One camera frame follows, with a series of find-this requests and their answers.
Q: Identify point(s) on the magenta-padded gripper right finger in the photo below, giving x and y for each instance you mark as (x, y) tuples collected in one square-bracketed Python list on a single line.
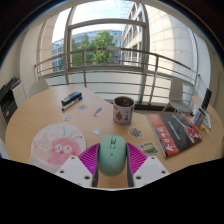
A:
[(137, 159)]

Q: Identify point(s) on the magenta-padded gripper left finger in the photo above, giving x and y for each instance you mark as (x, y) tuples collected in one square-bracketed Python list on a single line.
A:
[(87, 159)]

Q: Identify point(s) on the mint green computer mouse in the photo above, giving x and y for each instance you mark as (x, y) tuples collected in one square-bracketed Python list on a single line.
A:
[(112, 156)]

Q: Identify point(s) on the pink cartoon print mouse pad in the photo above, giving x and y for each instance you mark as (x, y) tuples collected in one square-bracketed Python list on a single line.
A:
[(58, 145)]

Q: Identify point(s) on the yellow picture sticker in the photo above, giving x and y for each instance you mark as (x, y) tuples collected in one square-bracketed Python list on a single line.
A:
[(149, 148)]

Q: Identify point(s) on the grey picture sticker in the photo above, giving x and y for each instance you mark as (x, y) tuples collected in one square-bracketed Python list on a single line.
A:
[(136, 132)]

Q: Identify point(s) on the small white sticker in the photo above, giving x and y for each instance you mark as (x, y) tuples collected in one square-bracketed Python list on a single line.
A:
[(97, 131)]

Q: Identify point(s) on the red and black magazine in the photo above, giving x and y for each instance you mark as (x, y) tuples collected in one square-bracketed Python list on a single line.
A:
[(175, 133)]

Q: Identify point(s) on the small light blue sticker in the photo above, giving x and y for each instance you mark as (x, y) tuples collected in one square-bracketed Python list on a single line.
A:
[(67, 117)]

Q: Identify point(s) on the strawberry print mug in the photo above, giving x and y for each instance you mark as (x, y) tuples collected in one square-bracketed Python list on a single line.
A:
[(123, 113)]

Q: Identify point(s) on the small narrow sticker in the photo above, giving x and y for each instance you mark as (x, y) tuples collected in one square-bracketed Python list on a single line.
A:
[(98, 111)]

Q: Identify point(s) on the round pale sticker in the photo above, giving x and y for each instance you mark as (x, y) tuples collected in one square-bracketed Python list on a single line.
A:
[(83, 107)]

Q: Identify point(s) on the black whiteboard eraser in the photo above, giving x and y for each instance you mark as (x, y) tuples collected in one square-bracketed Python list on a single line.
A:
[(70, 97)]

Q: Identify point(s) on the small printed cup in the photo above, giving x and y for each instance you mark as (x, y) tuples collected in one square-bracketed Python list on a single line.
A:
[(199, 117)]

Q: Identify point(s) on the light blue printed booklet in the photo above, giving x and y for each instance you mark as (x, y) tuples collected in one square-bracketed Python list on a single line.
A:
[(208, 120)]

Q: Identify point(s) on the black upright device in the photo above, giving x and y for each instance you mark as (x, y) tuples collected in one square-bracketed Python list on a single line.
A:
[(206, 99)]

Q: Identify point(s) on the black and white office printer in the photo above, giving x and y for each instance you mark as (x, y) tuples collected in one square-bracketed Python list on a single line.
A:
[(8, 103)]

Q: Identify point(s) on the metal balcony railing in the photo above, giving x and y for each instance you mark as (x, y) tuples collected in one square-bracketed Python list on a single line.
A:
[(113, 49)]

